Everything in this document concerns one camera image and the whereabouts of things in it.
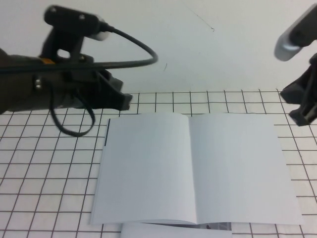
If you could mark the white black-grid tablecloth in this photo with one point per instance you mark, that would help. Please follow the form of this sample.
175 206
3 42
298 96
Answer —
37 173

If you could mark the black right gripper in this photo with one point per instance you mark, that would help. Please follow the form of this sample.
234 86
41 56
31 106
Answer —
312 81

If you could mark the white picture booklet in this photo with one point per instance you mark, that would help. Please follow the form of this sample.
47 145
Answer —
173 173

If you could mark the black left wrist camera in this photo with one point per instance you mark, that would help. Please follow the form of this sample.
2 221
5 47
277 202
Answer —
69 17

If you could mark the grey left Piper robot arm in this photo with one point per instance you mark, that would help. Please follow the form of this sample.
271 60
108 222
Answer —
15 91

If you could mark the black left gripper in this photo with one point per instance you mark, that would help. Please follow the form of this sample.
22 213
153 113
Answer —
74 89

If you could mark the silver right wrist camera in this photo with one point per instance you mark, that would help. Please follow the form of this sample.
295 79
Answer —
289 47

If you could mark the white booklet under open booklet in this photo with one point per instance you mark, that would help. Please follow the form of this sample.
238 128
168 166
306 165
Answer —
173 233

